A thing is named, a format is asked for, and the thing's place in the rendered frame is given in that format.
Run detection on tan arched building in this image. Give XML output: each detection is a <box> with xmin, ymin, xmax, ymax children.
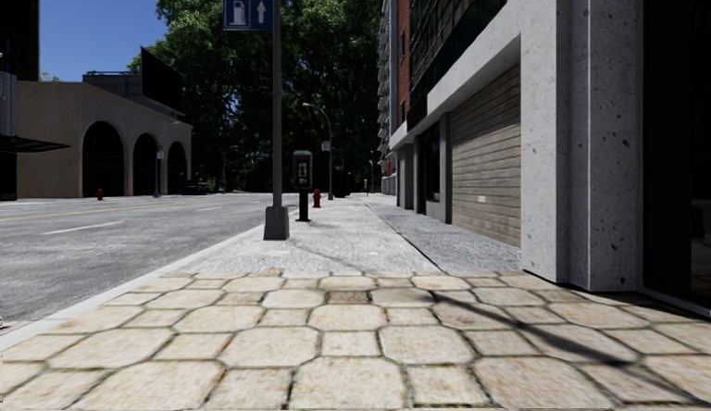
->
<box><xmin>15</xmin><ymin>47</ymin><xmax>193</xmax><ymax>199</ymax></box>

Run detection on dark bin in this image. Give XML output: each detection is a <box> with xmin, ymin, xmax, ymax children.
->
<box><xmin>331</xmin><ymin>168</ymin><xmax>352</xmax><ymax>199</ymax></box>

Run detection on dark box on a post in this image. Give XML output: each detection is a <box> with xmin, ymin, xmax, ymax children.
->
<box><xmin>293</xmin><ymin>150</ymin><xmax>313</xmax><ymax>223</ymax></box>

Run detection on grey balcony tower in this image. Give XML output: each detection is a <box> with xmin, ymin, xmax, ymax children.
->
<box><xmin>377</xmin><ymin>0</ymin><xmax>399</xmax><ymax>196</ymax></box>

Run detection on red brick building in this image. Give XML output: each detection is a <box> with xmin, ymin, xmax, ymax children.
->
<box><xmin>396</xmin><ymin>0</ymin><xmax>412</xmax><ymax>126</ymax></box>

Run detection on pale concrete building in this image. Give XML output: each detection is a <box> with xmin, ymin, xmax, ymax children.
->
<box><xmin>388</xmin><ymin>0</ymin><xmax>711</xmax><ymax>318</ymax></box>

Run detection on dark building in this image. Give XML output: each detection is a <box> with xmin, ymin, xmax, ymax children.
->
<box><xmin>0</xmin><ymin>0</ymin><xmax>71</xmax><ymax>202</ymax></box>

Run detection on sign on a post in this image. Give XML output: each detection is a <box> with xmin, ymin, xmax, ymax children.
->
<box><xmin>154</xmin><ymin>145</ymin><xmax>166</xmax><ymax>198</ymax></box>
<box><xmin>223</xmin><ymin>0</ymin><xmax>291</xmax><ymax>242</ymax></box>

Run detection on trees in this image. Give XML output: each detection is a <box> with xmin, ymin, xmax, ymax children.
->
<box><xmin>127</xmin><ymin>0</ymin><xmax>390</xmax><ymax>193</ymax></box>

